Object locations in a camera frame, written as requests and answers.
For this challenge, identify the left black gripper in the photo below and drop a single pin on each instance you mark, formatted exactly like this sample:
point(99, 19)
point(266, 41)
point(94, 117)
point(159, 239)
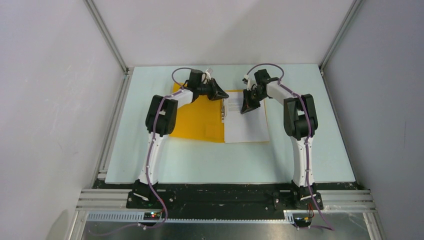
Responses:
point(217, 93)

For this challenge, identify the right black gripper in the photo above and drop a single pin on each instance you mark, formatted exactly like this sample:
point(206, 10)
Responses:
point(248, 105)

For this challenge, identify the metal folder clip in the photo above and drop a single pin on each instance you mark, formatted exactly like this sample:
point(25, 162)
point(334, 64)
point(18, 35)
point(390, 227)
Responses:
point(223, 110)

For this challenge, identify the orange file folder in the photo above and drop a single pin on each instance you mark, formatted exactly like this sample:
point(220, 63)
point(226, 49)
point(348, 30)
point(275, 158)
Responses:
point(200, 120)

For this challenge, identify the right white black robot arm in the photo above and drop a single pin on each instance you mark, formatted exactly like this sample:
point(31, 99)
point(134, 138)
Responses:
point(300, 123)

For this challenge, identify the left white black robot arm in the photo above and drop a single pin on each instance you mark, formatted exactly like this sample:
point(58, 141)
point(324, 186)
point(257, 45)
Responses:
point(161, 121)

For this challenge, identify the right controller board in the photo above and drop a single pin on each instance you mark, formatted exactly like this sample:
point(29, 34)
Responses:
point(302, 222)

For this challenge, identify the controller board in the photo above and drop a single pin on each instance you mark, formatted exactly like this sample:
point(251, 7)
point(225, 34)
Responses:
point(302, 222)
point(152, 216)

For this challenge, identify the left controller board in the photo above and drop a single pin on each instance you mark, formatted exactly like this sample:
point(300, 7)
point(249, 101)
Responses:
point(152, 216)

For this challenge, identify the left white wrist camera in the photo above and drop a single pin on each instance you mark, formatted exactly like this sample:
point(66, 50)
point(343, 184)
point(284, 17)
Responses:
point(206, 76)

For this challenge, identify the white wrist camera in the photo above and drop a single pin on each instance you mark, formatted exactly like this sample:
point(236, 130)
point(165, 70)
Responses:
point(206, 76)
point(250, 84)

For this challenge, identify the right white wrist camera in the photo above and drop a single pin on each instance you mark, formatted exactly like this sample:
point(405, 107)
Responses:
point(250, 84)

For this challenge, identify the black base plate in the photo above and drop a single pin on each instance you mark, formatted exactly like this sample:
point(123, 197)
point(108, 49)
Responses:
point(225, 200)

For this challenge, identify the right aluminium corner post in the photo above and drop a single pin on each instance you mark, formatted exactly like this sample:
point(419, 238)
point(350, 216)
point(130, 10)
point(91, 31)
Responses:
point(345, 25)

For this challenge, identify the aluminium corner post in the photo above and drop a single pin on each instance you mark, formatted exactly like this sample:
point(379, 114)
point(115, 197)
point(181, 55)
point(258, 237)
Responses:
point(345, 25)
point(104, 31)

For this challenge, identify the aluminium frame rail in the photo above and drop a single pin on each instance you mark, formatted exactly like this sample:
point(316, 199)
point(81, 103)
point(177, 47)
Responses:
point(102, 214)

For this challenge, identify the left aluminium corner post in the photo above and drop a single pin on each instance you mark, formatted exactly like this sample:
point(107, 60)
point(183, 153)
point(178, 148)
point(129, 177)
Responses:
point(104, 31)

